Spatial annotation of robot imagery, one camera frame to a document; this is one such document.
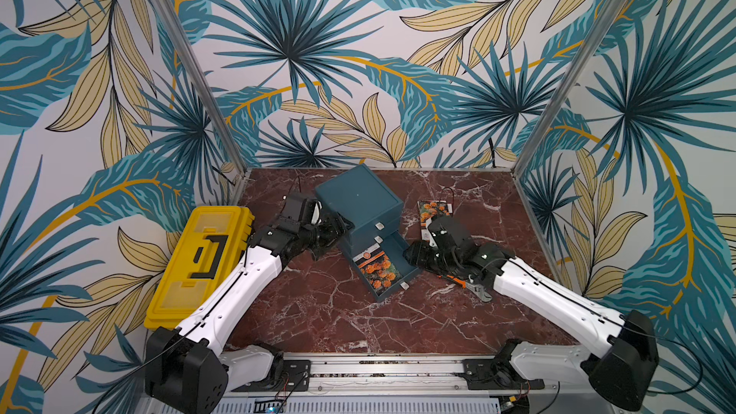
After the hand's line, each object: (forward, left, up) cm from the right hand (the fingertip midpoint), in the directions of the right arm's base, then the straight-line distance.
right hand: (407, 255), depth 77 cm
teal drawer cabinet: (+14, +10, +5) cm, 18 cm away
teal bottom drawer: (+12, +2, -16) cm, 20 cm away
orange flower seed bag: (+4, +7, -16) cm, 18 cm away
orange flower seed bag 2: (+26, -13, -15) cm, 32 cm away
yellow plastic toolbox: (+6, +54, +1) cm, 54 cm away
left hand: (+4, +16, +4) cm, 17 cm away
